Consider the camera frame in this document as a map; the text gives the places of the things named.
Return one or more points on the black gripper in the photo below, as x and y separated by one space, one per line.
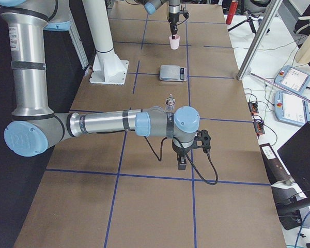
173 19
180 151

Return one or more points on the pink paper cup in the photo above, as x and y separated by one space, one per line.
174 41

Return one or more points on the clear glass sauce bottle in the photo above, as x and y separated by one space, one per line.
170 104

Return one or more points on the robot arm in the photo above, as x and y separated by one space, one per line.
35 127
151 6

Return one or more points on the silver electronic kitchen scale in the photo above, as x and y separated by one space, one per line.
173 73

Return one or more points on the red cylinder bottle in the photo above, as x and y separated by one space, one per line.
232 11

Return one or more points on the orange electronics board near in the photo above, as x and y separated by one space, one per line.
259 127

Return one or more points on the orange electronics board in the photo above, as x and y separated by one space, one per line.
259 127
253 107

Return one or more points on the orange electronics board far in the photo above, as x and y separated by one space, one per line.
253 107

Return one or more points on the black box white label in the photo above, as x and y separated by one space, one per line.
275 170

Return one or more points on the thin metal rod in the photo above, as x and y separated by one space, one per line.
280 87

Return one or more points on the near teach pendant tablet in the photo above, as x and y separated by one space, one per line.
291 109

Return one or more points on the teach pendant tablet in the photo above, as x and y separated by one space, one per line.
293 79
291 109

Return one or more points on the black laptop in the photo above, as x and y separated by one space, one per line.
295 154

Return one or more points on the far teach pendant tablet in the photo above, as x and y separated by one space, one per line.
293 79

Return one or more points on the office chair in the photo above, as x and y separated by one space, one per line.
302 26

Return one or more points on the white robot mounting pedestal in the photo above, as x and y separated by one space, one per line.
108 68

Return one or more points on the aluminium frame post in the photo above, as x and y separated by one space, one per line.
270 14

